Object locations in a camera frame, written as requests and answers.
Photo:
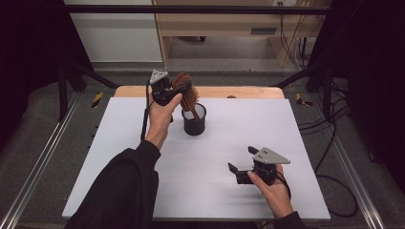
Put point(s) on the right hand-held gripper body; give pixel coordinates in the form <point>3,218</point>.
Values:
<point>270,157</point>

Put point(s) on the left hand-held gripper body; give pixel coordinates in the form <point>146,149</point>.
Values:
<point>159,90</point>

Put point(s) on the brown wooden paddle hairbrush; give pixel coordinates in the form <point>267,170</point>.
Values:
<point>190,100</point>

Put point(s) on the black mesh cup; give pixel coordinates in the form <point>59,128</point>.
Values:
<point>194,127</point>

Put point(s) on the person's left hand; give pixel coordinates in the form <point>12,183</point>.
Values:
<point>159,122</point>

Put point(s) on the person's right hand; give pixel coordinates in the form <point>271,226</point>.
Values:
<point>275,197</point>

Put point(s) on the light wooden table board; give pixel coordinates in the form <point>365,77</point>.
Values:
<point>242,91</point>

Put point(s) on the yellow black striped tape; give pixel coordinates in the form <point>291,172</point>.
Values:
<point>97,99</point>
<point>301,99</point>

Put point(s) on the white cabinet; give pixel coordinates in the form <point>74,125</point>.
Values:
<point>117,38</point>

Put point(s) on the light wooden desk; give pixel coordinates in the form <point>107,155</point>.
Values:
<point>219,24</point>

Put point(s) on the black metal stand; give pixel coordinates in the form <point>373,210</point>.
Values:
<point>63,92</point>
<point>326,89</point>

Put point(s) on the black curtain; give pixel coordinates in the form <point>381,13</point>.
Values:
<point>28,57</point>
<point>372,70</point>

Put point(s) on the black horizontal frame bar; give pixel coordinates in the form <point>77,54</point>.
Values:
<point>191,9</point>

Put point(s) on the aluminium rail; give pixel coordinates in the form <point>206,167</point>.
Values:
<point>38,165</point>
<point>356,181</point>

